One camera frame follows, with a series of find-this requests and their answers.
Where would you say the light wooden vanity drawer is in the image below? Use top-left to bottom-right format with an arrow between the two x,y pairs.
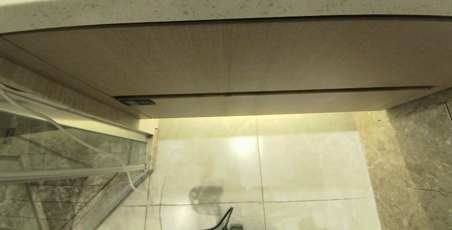
116,86 -> 438,119

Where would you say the light wooden vanity cabinet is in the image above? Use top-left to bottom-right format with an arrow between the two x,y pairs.
0,15 -> 452,119

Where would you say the aluminium glass door bar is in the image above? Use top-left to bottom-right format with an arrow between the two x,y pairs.
0,164 -> 148,183

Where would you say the clear glass shower panel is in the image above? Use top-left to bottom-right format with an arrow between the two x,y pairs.
0,112 -> 153,230

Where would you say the black cable near base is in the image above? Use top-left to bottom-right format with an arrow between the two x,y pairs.
203,207 -> 233,230

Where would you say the aluminium shower track rail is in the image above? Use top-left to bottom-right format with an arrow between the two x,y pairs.
0,80 -> 158,142

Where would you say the chrome floor rail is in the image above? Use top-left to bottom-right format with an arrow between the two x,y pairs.
83,169 -> 154,230

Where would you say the thin white cable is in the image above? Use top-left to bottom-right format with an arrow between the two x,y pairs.
0,86 -> 149,200

